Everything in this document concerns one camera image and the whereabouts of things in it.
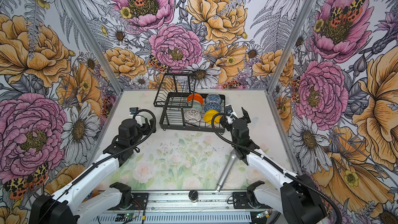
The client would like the mint green ceramic bowl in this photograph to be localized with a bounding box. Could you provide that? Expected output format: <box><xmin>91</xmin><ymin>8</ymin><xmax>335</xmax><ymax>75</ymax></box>
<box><xmin>192</xmin><ymin>101</ymin><xmax>202</xmax><ymax>113</ymax></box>

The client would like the orange plastic bowl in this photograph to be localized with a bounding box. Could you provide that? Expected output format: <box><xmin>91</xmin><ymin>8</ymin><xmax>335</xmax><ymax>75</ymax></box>
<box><xmin>187</xmin><ymin>93</ymin><xmax>204</xmax><ymax>105</ymax></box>

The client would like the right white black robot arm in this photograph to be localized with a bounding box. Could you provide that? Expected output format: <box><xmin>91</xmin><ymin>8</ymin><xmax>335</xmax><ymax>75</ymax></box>
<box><xmin>216</xmin><ymin>105</ymin><xmax>327</xmax><ymax>224</ymax></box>

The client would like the yellow plastic bowl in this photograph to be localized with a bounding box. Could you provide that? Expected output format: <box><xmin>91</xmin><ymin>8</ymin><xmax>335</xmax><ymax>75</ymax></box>
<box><xmin>203</xmin><ymin>110</ymin><xmax>221</xmax><ymax>124</ymax></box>

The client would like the blue triangle pattern bowl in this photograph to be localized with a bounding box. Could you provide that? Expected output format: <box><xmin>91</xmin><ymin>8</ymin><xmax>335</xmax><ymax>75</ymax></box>
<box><xmin>204</xmin><ymin>101</ymin><xmax>222</xmax><ymax>113</ymax></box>

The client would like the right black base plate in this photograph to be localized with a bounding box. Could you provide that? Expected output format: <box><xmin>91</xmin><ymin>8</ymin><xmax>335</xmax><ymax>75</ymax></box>
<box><xmin>232</xmin><ymin>191</ymin><xmax>270</xmax><ymax>209</ymax></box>

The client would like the green circuit board right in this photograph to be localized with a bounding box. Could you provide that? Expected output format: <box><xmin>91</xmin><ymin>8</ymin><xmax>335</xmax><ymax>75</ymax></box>
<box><xmin>256</xmin><ymin>211</ymin><xmax>269</xmax><ymax>219</ymax></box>

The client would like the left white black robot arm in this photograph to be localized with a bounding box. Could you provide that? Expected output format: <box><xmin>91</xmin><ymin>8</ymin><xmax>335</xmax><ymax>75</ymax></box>
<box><xmin>29</xmin><ymin>116</ymin><xmax>156</xmax><ymax>224</ymax></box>

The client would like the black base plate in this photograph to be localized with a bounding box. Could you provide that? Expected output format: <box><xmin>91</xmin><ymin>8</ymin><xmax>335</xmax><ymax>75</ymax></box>
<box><xmin>232</xmin><ymin>191</ymin><xmax>270</xmax><ymax>209</ymax></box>
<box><xmin>109</xmin><ymin>192</ymin><xmax>149</xmax><ymax>211</ymax></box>

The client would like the green circuit board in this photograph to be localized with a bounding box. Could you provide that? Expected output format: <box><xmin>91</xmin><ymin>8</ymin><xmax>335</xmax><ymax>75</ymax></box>
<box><xmin>115</xmin><ymin>213</ymin><xmax>140</xmax><ymax>224</ymax></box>
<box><xmin>256</xmin><ymin>211</ymin><xmax>269</xmax><ymax>219</ymax></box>

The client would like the green circuit board left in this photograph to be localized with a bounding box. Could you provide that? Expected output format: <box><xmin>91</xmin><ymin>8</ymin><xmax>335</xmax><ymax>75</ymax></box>
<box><xmin>115</xmin><ymin>213</ymin><xmax>140</xmax><ymax>224</ymax></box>

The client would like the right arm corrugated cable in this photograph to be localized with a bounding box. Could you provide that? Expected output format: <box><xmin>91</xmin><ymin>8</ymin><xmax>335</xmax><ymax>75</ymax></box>
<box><xmin>211</xmin><ymin>112</ymin><xmax>343</xmax><ymax>224</ymax></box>

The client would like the black knob on rail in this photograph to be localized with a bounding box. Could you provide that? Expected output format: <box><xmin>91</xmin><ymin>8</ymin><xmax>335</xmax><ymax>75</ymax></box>
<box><xmin>188</xmin><ymin>190</ymin><xmax>199</xmax><ymax>203</ymax></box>

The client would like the white patterned yellow bowl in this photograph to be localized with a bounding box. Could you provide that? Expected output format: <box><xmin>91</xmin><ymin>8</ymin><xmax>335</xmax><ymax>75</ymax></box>
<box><xmin>184</xmin><ymin>108</ymin><xmax>202</xmax><ymax>124</ymax></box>

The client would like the blue floral ceramic bowl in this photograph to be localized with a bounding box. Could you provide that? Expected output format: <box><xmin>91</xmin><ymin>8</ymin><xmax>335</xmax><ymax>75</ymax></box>
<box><xmin>205</xmin><ymin>93</ymin><xmax>222</xmax><ymax>104</ymax></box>

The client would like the silver microphone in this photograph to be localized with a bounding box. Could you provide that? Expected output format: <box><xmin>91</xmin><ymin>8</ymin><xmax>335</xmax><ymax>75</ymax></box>
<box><xmin>215</xmin><ymin>150</ymin><xmax>238</xmax><ymax>192</ymax></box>

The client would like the aluminium front rail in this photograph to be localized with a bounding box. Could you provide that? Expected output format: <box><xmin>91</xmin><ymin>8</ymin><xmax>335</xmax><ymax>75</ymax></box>
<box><xmin>52</xmin><ymin>189</ymin><xmax>327</xmax><ymax>224</ymax></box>

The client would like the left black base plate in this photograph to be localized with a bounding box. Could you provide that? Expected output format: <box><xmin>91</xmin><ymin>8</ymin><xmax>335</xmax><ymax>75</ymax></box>
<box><xmin>109</xmin><ymin>192</ymin><xmax>149</xmax><ymax>211</ymax></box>

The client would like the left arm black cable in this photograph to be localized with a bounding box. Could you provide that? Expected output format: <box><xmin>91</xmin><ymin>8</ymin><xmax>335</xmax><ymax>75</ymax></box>
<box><xmin>43</xmin><ymin>108</ymin><xmax>157</xmax><ymax>222</ymax></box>

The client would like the black wire dish rack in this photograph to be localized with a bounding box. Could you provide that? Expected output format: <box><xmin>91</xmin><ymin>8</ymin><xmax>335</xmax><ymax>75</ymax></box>
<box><xmin>153</xmin><ymin>73</ymin><xmax>226</xmax><ymax>132</ymax></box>

